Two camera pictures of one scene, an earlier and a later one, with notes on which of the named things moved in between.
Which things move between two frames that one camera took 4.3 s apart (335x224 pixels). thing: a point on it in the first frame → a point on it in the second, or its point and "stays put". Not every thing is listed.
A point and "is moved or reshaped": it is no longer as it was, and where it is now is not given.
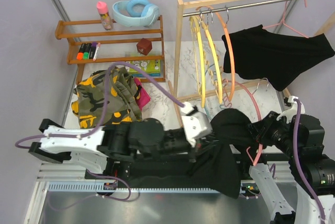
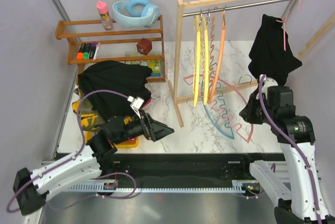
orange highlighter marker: [79, 55] stays put
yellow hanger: [194, 21] is moved or reshaped
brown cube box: [144, 46] stays put
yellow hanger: [215, 58] → [206, 57]
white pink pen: [98, 46] stays put
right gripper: [260, 130] → [253, 101]
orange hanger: [231, 47] → [220, 58]
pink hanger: [253, 161] is moved or reshaped
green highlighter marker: [86, 53] stays put
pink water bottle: [102, 7] stays put
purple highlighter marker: [92, 50] stays put
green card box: [153, 67] stays put
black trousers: [219, 166] → [127, 78]
